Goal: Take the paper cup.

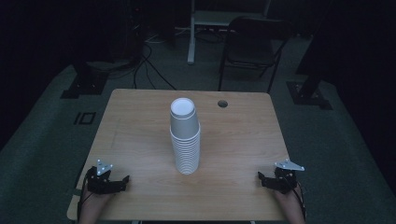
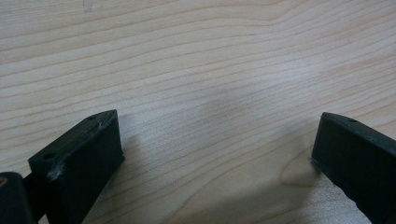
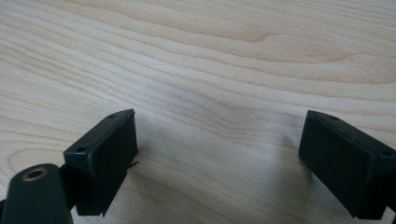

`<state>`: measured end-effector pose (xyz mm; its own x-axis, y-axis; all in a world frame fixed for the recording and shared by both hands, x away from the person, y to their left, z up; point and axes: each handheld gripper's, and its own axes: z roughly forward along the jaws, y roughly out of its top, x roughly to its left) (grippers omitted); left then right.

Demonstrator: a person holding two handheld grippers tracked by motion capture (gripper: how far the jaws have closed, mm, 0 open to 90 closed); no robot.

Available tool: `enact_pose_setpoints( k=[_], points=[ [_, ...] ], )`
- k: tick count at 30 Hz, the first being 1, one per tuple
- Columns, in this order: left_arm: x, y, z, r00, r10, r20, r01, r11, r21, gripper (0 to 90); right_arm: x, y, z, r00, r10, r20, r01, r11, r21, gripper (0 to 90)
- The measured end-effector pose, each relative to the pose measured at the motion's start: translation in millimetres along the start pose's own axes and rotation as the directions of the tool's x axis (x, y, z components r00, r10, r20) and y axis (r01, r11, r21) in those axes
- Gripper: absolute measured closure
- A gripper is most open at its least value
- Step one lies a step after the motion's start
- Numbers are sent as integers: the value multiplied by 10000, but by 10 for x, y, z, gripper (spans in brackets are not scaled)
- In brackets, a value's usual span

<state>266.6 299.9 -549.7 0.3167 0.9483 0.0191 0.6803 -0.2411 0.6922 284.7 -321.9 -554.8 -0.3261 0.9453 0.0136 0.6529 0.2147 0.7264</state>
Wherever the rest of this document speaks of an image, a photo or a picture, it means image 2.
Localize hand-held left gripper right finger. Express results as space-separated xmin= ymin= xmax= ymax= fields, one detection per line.
xmin=311 ymin=111 xmax=396 ymax=224

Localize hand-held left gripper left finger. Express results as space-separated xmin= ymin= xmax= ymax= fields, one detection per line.
xmin=27 ymin=109 xmax=125 ymax=224

